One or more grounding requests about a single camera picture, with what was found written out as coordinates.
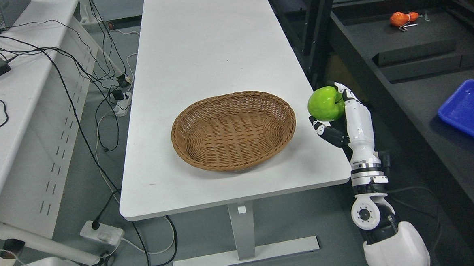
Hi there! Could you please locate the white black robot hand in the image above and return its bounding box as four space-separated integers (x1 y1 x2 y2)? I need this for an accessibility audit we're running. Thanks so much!
309 83 380 165

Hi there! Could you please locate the green apple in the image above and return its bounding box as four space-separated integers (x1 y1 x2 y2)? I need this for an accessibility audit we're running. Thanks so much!
307 86 345 122

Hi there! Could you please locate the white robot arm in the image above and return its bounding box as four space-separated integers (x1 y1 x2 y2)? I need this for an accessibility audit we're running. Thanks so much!
350 157 431 266

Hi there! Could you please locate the black shelf unit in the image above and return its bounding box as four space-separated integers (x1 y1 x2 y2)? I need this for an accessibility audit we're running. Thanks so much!
269 0 474 266

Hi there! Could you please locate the orange toy on shelf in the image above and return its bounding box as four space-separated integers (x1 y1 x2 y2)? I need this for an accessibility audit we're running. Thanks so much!
389 11 420 32

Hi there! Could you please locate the blue plastic tray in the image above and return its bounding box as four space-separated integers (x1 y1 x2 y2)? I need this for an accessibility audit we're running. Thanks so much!
438 79 474 138

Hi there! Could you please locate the brown wicker basket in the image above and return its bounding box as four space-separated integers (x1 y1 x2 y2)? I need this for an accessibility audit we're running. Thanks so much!
171 91 296 172

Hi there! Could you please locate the white height-adjustable table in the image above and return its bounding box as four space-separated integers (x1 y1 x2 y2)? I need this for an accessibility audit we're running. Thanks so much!
119 0 351 266

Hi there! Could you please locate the white power strip on floor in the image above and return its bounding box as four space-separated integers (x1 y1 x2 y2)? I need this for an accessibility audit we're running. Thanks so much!
79 221 124 247

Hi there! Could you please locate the white side desk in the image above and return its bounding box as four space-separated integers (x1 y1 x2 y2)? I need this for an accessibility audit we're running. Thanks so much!
0 0 102 265

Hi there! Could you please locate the white power strip near wall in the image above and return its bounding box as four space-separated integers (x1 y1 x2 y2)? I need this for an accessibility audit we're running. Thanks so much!
113 92 132 117

